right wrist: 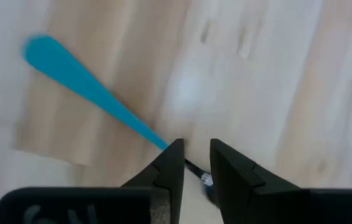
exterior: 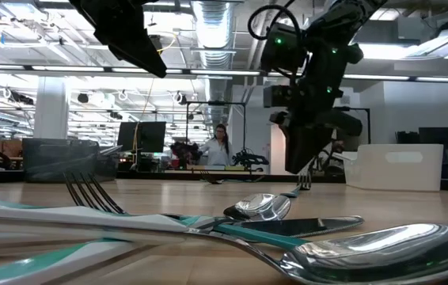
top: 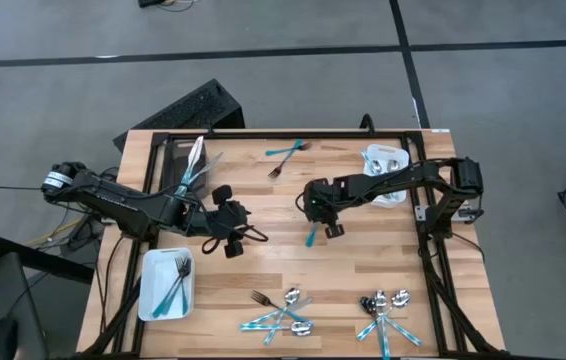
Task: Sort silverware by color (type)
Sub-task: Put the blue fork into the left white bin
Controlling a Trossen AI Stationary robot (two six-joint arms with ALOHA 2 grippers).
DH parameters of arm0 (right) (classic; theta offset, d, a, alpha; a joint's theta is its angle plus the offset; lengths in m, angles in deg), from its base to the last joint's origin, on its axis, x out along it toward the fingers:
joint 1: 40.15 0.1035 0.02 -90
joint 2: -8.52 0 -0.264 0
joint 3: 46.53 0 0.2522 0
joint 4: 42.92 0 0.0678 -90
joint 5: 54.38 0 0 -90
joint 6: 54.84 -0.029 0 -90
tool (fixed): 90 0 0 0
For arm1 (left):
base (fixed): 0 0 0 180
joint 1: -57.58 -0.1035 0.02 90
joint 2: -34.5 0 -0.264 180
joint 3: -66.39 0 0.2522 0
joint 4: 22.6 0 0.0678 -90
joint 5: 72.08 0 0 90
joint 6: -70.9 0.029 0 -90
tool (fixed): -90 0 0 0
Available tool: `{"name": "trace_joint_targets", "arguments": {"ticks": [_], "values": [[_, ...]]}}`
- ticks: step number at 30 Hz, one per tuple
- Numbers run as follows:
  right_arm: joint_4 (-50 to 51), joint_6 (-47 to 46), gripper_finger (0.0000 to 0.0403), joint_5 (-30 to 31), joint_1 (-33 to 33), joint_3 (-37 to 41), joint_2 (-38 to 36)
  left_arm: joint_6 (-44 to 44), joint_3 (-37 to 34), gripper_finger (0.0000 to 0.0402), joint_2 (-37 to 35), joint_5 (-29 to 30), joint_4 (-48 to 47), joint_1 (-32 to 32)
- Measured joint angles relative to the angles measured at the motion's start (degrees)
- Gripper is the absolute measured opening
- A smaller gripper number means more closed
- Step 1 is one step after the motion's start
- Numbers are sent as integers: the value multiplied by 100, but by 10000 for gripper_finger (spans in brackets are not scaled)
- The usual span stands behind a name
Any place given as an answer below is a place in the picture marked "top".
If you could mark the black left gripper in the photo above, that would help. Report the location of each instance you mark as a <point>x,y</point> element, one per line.
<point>223,220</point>

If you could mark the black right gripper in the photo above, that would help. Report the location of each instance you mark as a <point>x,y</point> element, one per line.
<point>325,207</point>

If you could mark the dark grey plastic bin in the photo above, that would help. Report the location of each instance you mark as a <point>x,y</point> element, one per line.
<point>170,150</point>

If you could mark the white plastic bin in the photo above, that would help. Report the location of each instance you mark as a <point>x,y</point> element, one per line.
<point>398,152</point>
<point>150,265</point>

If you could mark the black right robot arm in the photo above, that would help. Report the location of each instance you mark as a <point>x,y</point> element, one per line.
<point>393,177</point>

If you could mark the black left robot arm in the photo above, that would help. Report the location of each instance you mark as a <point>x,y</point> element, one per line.
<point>113,200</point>

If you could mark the black clamp on table edge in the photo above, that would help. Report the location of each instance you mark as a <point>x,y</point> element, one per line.
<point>367,125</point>

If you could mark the silver mounting plate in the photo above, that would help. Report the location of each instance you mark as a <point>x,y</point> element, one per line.
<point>423,214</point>

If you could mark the white table corner label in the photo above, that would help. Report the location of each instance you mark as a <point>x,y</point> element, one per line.
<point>440,130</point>

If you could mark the black desk bar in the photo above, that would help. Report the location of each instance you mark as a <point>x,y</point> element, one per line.
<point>43,260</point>

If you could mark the grey side desk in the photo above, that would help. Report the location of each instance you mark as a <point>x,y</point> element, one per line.
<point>13,295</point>

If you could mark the black floor power strip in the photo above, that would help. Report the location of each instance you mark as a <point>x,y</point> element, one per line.
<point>150,2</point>

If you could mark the black computer mouse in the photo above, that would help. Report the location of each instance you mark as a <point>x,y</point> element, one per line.
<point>2,340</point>

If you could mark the black aluminium table frame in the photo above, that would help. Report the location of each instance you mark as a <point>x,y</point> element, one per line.
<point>288,135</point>

